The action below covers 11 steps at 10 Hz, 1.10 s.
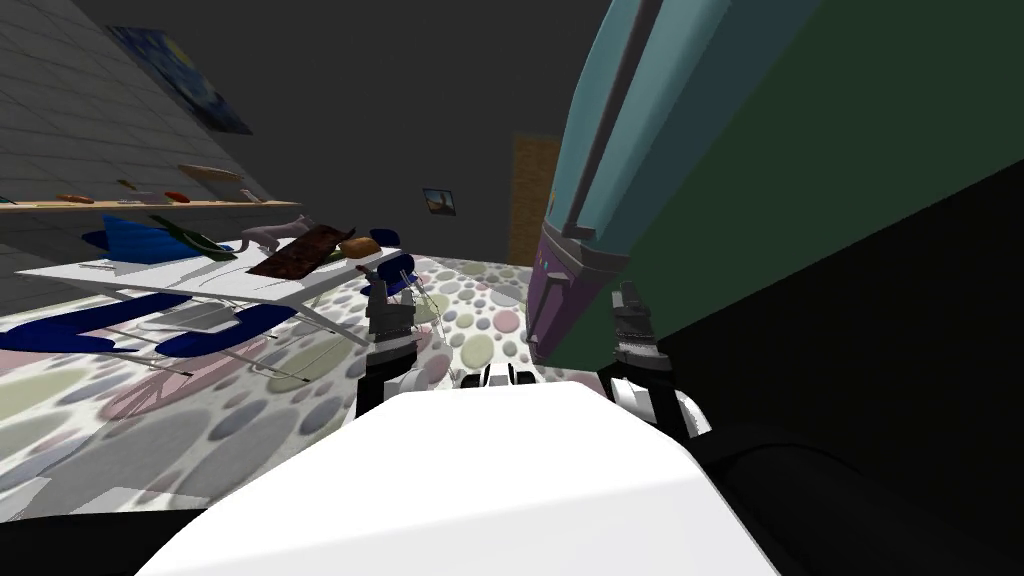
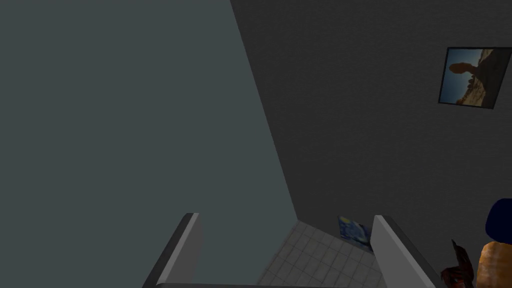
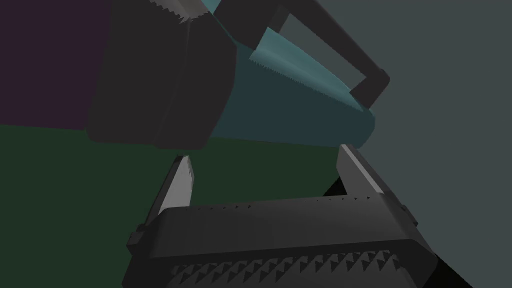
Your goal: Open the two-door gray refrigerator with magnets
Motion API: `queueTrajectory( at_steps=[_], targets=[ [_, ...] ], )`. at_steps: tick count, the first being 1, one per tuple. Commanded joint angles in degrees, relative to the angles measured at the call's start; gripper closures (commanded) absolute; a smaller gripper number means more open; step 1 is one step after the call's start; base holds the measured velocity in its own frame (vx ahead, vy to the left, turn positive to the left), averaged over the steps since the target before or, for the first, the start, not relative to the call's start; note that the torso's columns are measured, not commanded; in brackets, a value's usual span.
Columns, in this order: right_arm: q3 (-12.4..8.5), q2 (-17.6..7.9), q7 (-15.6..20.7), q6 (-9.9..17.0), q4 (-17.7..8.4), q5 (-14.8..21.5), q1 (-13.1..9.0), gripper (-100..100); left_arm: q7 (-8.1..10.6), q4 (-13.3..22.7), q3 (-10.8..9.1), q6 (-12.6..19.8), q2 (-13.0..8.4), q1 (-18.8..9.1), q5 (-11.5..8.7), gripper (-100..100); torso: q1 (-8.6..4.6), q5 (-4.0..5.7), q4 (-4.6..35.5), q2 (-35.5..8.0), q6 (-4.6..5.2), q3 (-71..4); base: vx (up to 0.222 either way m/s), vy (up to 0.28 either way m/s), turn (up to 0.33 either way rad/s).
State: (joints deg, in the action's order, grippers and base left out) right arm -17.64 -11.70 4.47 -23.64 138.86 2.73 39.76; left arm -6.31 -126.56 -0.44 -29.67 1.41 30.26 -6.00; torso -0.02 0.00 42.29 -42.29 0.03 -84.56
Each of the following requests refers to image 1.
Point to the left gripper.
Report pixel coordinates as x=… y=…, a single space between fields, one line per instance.
x=392 y=326

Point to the small dark wall picture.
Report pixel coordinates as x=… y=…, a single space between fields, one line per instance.
x=439 y=202

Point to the wooden wall shelf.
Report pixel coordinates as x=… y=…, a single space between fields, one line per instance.
x=160 y=205

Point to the purple fridge drawer front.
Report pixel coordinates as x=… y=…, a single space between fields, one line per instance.
x=576 y=296

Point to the white dining table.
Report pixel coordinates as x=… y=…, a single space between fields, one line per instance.
x=216 y=280

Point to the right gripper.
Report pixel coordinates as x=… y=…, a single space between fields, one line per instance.
x=642 y=344

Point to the brown door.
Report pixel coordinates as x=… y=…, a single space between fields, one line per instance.
x=530 y=200

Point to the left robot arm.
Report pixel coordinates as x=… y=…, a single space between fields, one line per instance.
x=376 y=384

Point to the dark green fridge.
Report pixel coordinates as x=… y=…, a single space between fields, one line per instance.
x=800 y=200

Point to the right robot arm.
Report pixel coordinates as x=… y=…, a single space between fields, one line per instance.
x=656 y=396

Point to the blue starry wall picture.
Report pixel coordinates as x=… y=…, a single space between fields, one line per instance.
x=184 y=80

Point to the teal fridge door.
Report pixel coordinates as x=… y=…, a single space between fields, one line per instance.
x=680 y=104

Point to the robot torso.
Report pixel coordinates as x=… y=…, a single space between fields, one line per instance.
x=496 y=480

